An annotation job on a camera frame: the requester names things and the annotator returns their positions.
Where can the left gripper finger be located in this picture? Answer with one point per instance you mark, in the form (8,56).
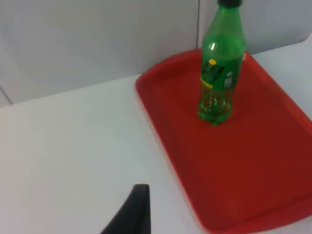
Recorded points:
(136,214)

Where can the red tray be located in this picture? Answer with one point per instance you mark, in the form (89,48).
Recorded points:
(231,170)

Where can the green plastic bottle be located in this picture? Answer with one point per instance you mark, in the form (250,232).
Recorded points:
(221,48)

